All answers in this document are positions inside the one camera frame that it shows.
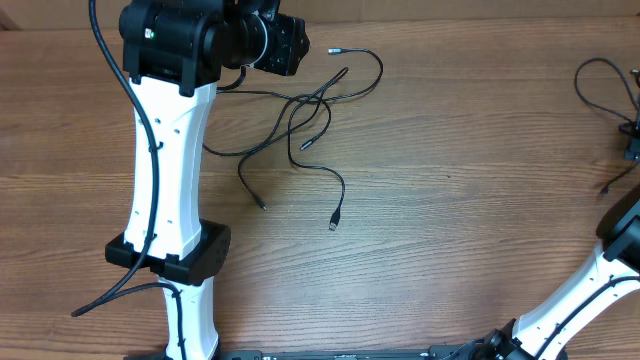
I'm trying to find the black cable silver tip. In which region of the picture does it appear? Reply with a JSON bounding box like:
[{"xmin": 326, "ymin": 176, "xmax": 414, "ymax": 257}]
[{"xmin": 237, "ymin": 67, "xmax": 349, "ymax": 212}]

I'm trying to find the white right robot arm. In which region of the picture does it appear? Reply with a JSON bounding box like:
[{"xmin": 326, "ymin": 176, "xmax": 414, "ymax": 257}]
[{"xmin": 471, "ymin": 187, "xmax": 639, "ymax": 359}]

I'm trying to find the black micro USB cable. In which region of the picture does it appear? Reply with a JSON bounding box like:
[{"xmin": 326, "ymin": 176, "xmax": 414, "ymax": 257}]
[{"xmin": 573, "ymin": 57, "xmax": 640, "ymax": 196}]

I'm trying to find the thin black USB cable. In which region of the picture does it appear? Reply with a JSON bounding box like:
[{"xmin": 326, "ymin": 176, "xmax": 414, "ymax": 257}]
[{"xmin": 202, "ymin": 47, "xmax": 385, "ymax": 159}]

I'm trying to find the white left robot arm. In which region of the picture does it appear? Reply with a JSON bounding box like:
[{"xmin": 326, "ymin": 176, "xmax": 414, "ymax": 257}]
[{"xmin": 105, "ymin": 1, "xmax": 310, "ymax": 359}]

